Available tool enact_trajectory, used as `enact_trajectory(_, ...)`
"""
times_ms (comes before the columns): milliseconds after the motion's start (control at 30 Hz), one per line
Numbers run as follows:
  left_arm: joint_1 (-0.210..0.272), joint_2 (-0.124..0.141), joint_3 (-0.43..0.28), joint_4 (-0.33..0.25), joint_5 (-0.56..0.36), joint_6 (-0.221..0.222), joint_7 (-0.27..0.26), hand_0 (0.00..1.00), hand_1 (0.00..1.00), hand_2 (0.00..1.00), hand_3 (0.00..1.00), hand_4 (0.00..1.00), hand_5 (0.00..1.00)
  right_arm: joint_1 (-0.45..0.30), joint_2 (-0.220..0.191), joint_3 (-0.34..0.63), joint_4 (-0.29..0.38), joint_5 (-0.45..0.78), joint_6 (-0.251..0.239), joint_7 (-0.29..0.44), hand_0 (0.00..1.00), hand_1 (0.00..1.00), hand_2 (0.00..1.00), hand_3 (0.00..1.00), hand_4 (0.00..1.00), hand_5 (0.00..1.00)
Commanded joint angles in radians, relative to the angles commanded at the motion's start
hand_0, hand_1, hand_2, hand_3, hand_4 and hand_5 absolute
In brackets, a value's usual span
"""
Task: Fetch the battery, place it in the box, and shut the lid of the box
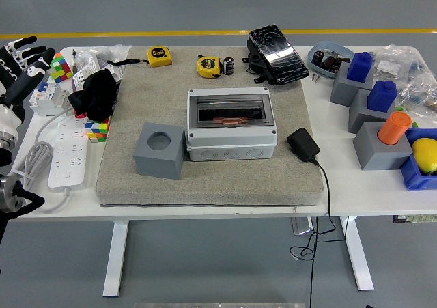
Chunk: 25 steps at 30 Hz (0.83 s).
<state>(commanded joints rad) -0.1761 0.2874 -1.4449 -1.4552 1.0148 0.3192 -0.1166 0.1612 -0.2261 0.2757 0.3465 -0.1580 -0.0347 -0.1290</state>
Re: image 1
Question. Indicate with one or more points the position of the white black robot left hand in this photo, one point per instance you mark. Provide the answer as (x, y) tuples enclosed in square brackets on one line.
[(20, 82)]

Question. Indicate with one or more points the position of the orange cylinder battery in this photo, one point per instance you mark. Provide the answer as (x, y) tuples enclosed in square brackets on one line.
[(394, 128), (228, 121)]

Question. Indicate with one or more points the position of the grey junction box clear lid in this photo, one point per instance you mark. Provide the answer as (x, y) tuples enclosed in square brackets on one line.
[(232, 152)]

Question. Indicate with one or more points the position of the white circuit breaker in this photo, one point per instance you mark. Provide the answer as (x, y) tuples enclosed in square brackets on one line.
[(51, 99)]

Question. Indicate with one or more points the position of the large multicolour puzzle cube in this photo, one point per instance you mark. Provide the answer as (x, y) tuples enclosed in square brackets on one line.
[(63, 69)]

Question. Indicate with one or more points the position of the slim metal hand tool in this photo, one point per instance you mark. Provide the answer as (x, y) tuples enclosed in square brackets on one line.
[(74, 60)]

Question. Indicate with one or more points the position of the small red block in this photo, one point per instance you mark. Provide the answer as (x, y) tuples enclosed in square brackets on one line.
[(80, 114)]

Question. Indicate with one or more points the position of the black cloth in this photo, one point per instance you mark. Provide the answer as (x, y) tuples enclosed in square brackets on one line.
[(94, 94)]

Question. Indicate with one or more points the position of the white power strip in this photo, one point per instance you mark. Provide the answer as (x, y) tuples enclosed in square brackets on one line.
[(68, 157)]

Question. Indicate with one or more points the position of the small multicolour puzzle cube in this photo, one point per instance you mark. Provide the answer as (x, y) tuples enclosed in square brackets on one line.
[(97, 130)]

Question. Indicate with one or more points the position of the clear bags of small parts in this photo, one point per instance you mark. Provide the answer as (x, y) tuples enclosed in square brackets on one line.
[(109, 53)]

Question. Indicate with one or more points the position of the grey block with round hole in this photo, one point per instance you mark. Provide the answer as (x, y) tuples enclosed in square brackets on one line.
[(157, 164)]

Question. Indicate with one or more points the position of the yellow round tape measure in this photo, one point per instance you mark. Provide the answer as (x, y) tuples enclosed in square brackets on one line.
[(209, 66)]

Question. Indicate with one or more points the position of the white table leg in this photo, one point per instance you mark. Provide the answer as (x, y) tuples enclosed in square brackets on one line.
[(358, 253), (114, 260)]

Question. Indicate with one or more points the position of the small black capacitor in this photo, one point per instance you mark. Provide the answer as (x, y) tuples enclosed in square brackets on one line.
[(229, 65)]

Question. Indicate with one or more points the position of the grey-brown mat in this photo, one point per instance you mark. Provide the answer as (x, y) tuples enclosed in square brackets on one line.
[(222, 185)]

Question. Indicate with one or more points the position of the black power adapter plug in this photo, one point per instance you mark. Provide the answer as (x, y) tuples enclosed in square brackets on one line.
[(302, 144)]

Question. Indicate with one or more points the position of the blue-grey oval dish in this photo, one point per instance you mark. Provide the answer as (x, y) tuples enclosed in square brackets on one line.
[(315, 67)]

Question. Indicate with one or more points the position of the dark capacitor in dish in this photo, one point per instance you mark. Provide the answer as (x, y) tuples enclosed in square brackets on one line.
[(318, 57)]

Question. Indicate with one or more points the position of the brown capacitors in dish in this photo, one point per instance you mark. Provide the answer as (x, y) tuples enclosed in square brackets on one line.
[(331, 63)]

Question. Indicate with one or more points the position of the grey block holder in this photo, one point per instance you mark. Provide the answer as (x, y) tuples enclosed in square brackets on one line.
[(341, 91), (358, 116), (379, 156)]

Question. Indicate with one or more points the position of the blue plastic block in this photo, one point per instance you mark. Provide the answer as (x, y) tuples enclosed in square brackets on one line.
[(381, 98), (359, 67)]

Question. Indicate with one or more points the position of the blue plastic bin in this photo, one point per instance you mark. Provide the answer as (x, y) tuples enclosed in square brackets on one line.
[(414, 180)]

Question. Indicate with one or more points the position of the yellow lemon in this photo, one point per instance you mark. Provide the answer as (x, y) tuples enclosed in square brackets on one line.
[(425, 156)]

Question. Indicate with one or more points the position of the table height control panel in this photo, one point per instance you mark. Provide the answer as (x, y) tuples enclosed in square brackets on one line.
[(416, 219)]

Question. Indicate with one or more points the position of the packaged white wall socket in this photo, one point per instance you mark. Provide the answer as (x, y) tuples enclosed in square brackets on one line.
[(83, 72)]

